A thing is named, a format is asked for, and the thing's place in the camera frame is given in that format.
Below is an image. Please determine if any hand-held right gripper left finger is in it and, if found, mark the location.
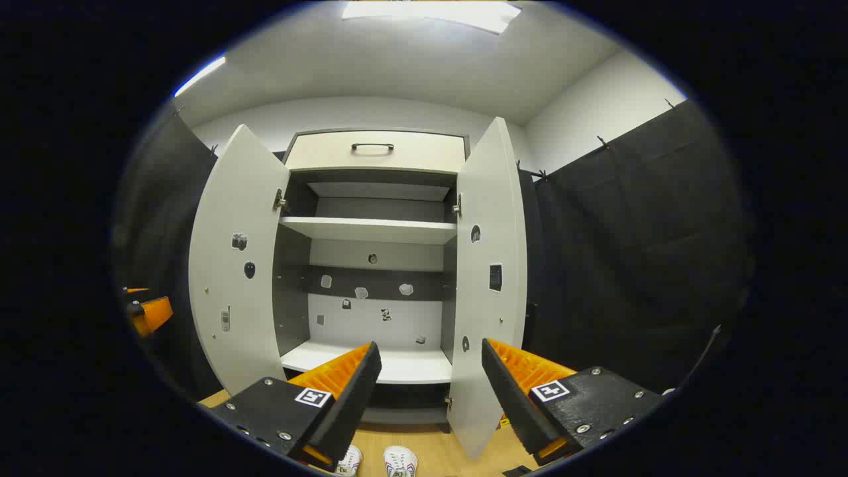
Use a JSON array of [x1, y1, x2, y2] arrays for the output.
[[211, 341, 383, 472]]

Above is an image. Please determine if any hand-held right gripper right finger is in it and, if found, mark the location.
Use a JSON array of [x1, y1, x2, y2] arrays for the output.
[[481, 338, 664, 468]]

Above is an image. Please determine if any white striped canvas shoe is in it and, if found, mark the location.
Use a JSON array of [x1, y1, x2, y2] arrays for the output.
[[384, 445, 419, 477], [334, 445, 364, 477]]

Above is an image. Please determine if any white cabinet door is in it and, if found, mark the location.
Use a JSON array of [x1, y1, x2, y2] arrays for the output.
[[188, 124, 292, 397], [447, 117, 529, 461]]

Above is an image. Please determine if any white shoe cabinet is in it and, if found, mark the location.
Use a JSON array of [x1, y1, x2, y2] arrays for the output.
[[273, 128, 472, 435]]

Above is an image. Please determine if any thin grey rod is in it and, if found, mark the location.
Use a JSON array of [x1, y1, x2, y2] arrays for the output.
[[681, 325, 723, 389]]

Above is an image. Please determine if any black backdrop cloth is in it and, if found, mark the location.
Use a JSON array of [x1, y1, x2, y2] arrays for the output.
[[113, 99, 756, 399]]

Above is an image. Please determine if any row of black cloth clips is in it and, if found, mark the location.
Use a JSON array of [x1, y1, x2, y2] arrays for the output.
[[174, 98, 678, 183]]

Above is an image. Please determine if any rectangular ceiling light panel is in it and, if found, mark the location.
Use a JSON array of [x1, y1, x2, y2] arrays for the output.
[[341, 0, 523, 35]]

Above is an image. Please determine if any white drawer with black handle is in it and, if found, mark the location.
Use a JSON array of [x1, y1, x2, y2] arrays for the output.
[[285, 131, 468, 174]]

